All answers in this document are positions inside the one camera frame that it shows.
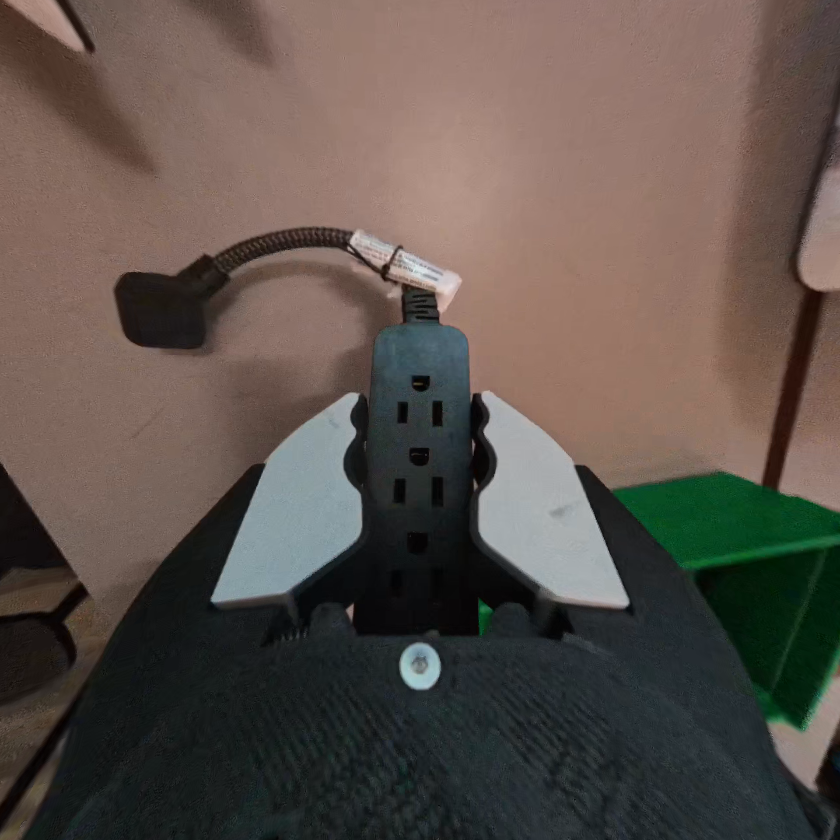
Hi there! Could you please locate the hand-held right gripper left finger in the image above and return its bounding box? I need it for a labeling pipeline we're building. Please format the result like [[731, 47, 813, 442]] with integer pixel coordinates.
[[210, 392, 371, 631]]

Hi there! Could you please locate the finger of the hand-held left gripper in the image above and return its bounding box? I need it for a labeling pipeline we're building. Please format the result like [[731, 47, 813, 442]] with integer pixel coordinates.
[[0, 0, 97, 55]]

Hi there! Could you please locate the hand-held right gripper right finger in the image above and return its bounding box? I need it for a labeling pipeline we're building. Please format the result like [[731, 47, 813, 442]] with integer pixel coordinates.
[[470, 390, 631, 631]]

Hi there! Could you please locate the green plastic bin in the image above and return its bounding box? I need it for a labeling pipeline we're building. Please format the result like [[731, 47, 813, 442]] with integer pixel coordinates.
[[479, 471, 840, 731]]

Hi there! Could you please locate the black power strip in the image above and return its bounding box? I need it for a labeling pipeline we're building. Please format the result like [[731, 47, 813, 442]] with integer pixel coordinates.
[[115, 226, 483, 637]]

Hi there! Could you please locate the wood-edged desk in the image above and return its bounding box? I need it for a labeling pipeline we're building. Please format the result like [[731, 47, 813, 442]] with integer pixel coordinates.
[[763, 112, 840, 488]]

